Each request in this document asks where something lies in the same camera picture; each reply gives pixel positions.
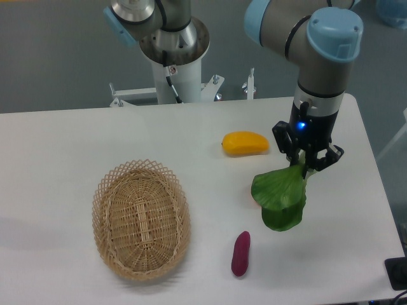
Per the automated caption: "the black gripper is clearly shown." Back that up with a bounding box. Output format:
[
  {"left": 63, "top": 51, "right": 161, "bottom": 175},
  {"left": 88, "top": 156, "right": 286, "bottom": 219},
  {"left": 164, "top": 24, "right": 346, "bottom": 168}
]
[{"left": 272, "top": 100, "right": 344, "bottom": 172}]

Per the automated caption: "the green leafy vegetable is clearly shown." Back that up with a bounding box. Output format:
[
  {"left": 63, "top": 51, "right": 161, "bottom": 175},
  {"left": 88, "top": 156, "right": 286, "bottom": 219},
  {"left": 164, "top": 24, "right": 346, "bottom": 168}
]
[{"left": 251, "top": 152, "right": 308, "bottom": 232}]

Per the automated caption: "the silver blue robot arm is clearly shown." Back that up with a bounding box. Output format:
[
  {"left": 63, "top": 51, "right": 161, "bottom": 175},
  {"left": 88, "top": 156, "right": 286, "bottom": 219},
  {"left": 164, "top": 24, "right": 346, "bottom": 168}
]
[{"left": 103, "top": 1, "right": 363, "bottom": 173}]

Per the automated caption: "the yellow mango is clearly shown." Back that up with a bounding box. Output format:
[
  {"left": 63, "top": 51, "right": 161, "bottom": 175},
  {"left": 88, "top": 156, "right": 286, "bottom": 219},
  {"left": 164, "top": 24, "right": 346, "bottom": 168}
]
[{"left": 221, "top": 131, "right": 270, "bottom": 156}]

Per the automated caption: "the purple sweet potato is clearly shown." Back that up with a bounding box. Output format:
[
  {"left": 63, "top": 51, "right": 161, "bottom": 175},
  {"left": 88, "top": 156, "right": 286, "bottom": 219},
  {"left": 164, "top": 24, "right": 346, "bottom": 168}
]
[{"left": 231, "top": 231, "right": 251, "bottom": 277}]

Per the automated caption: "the black device at table edge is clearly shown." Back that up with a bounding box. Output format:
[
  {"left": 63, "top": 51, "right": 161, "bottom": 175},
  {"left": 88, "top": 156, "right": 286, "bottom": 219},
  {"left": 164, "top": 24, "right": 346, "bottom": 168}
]
[{"left": 384, "top": 257, "right": 406, "bottom": 290}]

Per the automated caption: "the woven wicker basket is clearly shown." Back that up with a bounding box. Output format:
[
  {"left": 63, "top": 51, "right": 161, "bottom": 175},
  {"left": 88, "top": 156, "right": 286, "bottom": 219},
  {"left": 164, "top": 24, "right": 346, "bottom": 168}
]
[{"left": 92, "top": 159, "right": 191, "bottom": 281}]

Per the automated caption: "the white metal base frame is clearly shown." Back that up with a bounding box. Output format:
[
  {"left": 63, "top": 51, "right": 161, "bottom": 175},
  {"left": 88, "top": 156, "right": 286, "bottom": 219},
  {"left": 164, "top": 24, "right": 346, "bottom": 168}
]
[{"left": 109, "top": 67, "right": 256, "bottom": 107}]

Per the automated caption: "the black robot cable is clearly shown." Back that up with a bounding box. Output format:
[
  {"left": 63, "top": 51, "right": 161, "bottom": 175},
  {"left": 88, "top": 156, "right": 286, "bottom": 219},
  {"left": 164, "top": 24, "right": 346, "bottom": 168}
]
[{"left": 161, "top": 50, "right": 184, "bottom": 104}]

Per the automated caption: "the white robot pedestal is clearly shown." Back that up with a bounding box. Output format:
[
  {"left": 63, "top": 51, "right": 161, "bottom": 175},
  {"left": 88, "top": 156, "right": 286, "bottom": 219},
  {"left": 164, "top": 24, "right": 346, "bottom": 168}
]
[{"left": 151, "top": 59, "right": 202, "bottom": 104}]

